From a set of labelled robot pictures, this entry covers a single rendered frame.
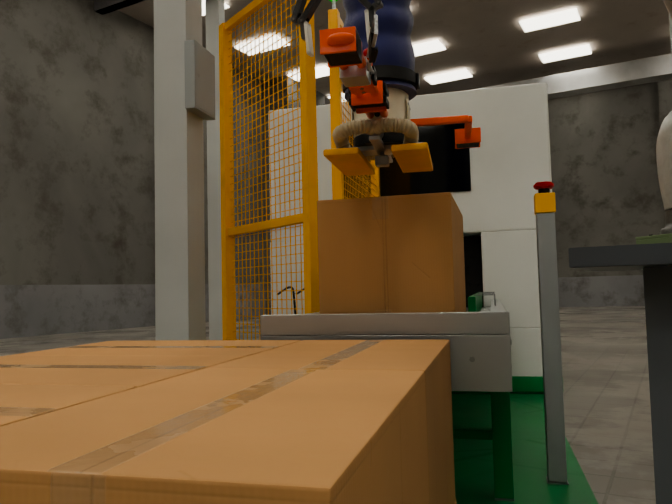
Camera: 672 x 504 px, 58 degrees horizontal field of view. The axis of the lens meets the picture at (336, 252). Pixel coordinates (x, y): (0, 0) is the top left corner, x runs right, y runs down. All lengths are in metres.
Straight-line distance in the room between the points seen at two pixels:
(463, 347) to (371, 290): 0.32
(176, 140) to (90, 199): 10.15
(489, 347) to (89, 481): 1.30
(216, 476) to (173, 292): 2.24
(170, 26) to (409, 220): 1.59
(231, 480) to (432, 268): 1.35
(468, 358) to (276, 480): 1.26
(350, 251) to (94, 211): 11.27
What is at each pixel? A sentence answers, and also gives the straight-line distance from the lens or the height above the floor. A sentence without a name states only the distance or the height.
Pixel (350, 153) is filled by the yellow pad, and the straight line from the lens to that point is 1.71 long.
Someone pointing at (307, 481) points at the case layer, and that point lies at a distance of 0.46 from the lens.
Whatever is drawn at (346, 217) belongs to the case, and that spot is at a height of 0.89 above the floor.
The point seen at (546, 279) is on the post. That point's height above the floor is 0.70.
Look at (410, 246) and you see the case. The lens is 1.77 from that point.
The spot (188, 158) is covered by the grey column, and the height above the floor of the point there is 1.26.
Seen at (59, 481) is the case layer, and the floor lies 0.54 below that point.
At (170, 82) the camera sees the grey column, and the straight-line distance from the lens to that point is 2.85.
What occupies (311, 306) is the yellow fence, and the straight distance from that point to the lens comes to 2.54.
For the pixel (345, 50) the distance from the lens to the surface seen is 1.28.
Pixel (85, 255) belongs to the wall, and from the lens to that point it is 12.69.
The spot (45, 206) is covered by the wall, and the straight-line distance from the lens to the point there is 12.26.
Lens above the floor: 0.68
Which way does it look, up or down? 4 degrees up
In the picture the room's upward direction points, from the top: 1 degrees counter-clockwise
